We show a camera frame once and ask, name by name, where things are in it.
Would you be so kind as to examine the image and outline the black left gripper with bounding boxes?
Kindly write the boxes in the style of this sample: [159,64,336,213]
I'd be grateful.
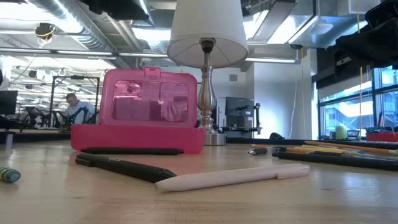
[79,0,150,21]

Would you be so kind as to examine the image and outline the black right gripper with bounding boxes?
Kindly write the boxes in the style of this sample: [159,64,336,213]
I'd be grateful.
[335,27,398,70]

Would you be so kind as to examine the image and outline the orange wooden pencil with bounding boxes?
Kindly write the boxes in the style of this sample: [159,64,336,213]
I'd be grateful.
[303,140,398,156]
[251,143,360,155]

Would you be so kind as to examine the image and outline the light blue pencil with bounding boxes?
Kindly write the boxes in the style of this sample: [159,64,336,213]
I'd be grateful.
[348,149,379,156]

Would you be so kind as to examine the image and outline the black rubber grip pen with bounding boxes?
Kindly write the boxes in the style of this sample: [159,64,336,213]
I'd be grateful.
[272,151,398,171]

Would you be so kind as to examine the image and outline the pink plastic pencil box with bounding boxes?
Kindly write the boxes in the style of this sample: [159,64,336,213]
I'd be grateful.
[70,67,205,155]

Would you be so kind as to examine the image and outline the slim black pen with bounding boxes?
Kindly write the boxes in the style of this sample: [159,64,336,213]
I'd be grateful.
[80,147,185,156]

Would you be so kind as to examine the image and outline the clear black click pen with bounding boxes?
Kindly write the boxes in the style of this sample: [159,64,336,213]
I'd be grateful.
[247,146,287,156]

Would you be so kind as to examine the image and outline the matte black clip pen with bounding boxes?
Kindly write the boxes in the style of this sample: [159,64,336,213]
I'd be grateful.
[75,152,177,184]

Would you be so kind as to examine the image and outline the pale pink pen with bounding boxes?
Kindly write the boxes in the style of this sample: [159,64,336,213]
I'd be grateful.
[154,163,311,192]

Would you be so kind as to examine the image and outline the teal pencil with eraser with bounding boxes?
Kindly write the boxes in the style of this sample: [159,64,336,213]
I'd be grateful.
[0,166,22,184]

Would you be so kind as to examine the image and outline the black ceiling device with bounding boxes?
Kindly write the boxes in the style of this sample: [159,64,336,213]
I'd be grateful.
[34,22,57,40]

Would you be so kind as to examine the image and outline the white shade silver table lamp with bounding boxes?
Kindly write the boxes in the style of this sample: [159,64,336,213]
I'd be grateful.
[167,0,249,146]

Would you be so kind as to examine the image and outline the red bin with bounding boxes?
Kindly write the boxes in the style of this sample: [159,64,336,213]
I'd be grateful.
[365,131,398,142]

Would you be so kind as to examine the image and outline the yellow green cup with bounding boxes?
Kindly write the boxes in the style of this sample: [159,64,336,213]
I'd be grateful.
[335,125,348,141]

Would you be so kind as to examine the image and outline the person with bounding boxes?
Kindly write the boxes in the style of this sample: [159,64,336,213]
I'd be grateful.
[63,92,97,125]

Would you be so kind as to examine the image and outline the grey black machine cabinet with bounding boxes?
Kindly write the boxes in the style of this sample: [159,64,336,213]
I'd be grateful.
[216,96,264,138]

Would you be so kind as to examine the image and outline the black monitor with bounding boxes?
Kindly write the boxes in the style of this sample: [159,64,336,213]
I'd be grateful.
[0,90,19,115]

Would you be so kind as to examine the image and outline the yellow hanging cable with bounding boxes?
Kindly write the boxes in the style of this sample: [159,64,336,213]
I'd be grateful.
[356,0,364,141]

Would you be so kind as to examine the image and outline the black metal rack frame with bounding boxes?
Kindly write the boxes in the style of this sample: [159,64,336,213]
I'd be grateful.
[49,75,101,127]

